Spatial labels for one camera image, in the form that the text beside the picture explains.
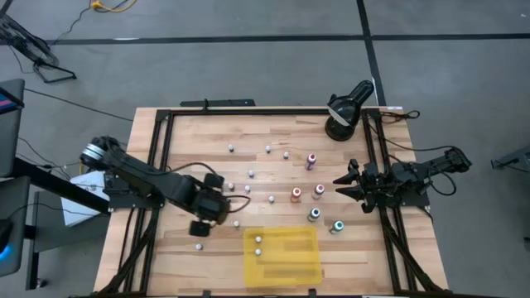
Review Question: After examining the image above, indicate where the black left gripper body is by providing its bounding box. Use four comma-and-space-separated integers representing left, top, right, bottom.
190, 180, 232, 227

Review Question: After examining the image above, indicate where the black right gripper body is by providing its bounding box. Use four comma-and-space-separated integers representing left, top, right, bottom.
354, 161, 399, 214

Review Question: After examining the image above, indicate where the black desk lamp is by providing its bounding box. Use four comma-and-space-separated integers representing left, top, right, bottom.
324, 79, 376, 142

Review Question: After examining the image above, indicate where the black flat bar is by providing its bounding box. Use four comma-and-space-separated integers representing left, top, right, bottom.
180, 98, 257, 108

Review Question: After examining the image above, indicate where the white box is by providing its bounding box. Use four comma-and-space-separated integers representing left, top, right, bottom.
60, 171, 111, 228

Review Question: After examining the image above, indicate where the grey stand foot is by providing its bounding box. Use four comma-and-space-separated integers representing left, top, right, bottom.
490, 144, 530, 173

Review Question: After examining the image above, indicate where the black desk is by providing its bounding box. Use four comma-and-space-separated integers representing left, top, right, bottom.
12, 156, 112, 291

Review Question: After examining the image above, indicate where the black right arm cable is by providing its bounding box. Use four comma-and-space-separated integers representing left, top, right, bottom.
366, 119, 459, 198

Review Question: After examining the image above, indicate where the looped black cable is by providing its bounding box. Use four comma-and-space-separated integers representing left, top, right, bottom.
378, 109, 422, 125

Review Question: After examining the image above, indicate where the black aluminium extrusion frame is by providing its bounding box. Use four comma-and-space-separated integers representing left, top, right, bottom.
97, 108, 451, 298

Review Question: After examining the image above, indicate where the long black floor cable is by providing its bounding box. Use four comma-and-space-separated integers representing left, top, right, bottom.
23, 88, 134, 123

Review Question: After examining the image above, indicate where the thin black floor cable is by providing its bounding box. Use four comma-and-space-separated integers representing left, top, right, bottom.
52, 0, 99, 45

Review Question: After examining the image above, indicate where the yellow cable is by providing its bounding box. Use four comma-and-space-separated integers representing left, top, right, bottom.
90, 0, 138, 13

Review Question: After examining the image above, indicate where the black wire floor fan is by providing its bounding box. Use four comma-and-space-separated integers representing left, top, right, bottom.
0, 11, 78, 84

